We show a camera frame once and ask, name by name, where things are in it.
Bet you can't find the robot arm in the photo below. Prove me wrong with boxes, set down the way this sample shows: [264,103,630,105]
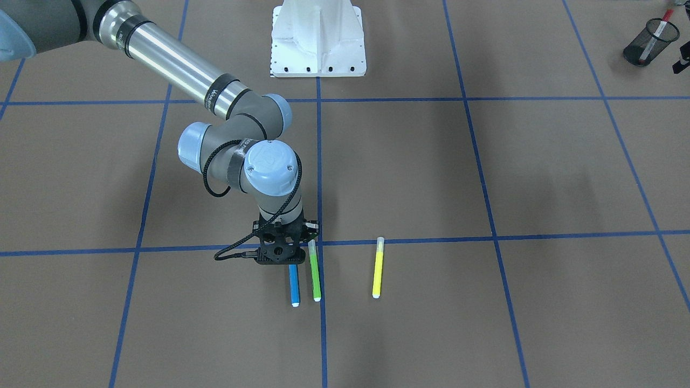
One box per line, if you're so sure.
[1,1,320,265]

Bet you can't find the yellow marker pen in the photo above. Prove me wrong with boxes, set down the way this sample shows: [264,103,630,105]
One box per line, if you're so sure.
[371,237,386,299]

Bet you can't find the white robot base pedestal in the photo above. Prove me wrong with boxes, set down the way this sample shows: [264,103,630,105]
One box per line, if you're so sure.
[270,1,367,78]

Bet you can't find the black mesh pen cup near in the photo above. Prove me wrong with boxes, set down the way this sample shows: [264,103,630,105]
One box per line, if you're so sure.
[623,18,680,68]

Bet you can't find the green marker pen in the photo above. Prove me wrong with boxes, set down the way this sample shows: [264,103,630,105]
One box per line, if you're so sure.
[308,240,322,302]

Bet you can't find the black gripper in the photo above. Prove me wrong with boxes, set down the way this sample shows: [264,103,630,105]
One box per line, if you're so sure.
[253,217,321,265]

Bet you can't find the blue marker pen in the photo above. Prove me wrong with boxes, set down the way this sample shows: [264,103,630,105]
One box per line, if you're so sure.
[288,264,301,308]

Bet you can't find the red and white marker pen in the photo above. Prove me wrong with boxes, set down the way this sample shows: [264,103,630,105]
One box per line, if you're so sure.
[638,8,674,64]

